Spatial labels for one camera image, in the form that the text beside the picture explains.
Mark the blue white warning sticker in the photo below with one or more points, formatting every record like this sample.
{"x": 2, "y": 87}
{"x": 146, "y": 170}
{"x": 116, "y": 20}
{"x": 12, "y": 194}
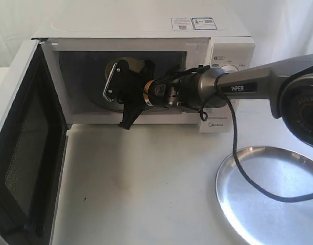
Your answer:
{"x": 193, "y": 24}

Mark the white microwave oven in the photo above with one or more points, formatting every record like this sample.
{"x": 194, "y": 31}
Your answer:
{"x": 79, "y": 40}

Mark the white microwave door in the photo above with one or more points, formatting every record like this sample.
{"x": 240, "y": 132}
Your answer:
{"x": 32, "y": 148}

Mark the white control knob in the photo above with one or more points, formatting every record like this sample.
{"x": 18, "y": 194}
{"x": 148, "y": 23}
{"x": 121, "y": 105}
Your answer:
{"x": 229, "y": 68}

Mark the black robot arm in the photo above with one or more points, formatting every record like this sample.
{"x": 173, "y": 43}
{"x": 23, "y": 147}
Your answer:
{"x": 286, "y": 84}

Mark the white bowl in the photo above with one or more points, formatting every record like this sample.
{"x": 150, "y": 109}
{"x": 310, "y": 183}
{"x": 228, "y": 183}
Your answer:
{"x": 135, "y": 64}

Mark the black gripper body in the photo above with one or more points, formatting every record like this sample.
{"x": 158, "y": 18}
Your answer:
{"x": 132, "y": 95}

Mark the round metal tray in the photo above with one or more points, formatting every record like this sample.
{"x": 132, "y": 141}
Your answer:
{"x": 266, "y": 195}

